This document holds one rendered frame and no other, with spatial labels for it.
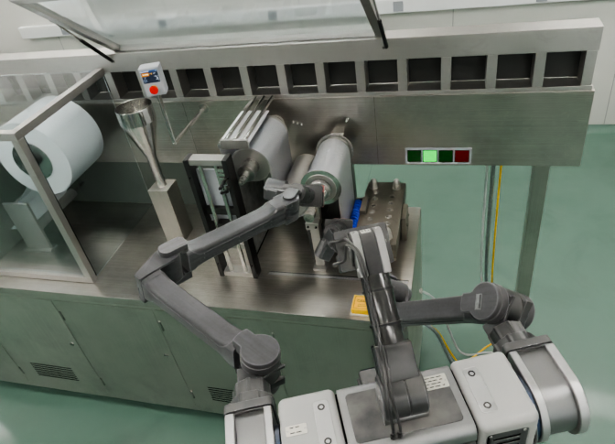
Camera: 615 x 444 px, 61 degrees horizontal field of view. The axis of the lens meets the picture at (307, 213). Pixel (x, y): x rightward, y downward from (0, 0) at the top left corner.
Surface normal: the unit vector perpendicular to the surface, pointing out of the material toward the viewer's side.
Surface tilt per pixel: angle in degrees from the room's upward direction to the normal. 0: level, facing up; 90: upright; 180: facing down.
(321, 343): 90
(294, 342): 90
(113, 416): 0
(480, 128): 90
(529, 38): 90
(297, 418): 0
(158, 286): 14
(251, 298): 0
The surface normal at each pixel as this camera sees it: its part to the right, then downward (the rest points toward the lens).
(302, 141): -0.23, 0.61
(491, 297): -0.87, -0.31
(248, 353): 0.01, -0.82
